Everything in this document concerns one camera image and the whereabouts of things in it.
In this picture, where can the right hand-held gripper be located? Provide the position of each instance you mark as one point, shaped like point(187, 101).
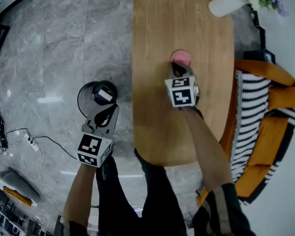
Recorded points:
point(182, 92)

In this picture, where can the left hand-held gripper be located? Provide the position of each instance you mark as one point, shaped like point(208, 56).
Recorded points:
point(93, 150)

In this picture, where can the pink round object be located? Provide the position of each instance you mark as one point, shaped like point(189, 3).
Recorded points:
point(182, 56)

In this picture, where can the small white packet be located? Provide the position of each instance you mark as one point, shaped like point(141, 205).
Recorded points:
point(104, 95)

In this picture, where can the black round waste bin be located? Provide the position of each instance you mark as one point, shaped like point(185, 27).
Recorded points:
point(83, 102)

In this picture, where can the person's right forearm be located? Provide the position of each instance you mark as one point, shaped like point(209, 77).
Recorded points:
point(206, 151)

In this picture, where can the person's left forearm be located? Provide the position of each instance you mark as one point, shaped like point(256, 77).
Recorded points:
point(79, 193)

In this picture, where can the oval wooden table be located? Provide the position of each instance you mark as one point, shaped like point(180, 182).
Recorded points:
point(162, 33)

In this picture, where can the black and white striped blanket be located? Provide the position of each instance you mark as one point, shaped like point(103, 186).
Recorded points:
point(250, 95)

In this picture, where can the white power strip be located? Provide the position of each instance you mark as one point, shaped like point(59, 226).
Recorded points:
point(32, 143)

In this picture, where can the person's black trousers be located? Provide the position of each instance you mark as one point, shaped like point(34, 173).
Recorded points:
point(157, 193)

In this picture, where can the grey padded seat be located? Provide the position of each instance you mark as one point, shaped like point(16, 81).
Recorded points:
point(17, 184)

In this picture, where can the orange padded seat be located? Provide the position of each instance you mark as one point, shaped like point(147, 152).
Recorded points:
point(17, 197)

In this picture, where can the cluttered storage rack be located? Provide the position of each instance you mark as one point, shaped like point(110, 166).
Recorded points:
point(12, 220)

